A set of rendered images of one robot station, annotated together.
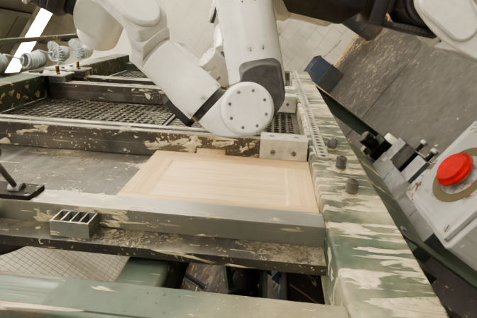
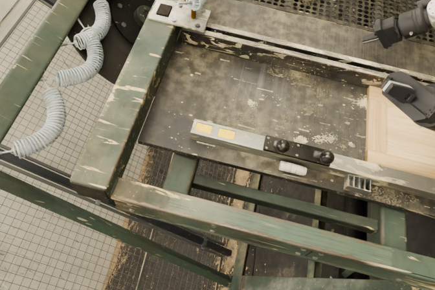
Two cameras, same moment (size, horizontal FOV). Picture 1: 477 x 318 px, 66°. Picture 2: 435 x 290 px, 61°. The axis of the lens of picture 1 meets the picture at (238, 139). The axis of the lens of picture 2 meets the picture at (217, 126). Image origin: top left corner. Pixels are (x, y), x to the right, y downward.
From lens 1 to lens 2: 96 cm
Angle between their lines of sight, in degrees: 41
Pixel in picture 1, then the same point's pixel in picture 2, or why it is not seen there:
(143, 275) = (395, 218)
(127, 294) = (426, 264)
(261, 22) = not seen: outside the picture
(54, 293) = (393, 259)
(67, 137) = (299, 64)
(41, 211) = (334, 171)
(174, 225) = (415, 192)
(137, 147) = (353, 81)
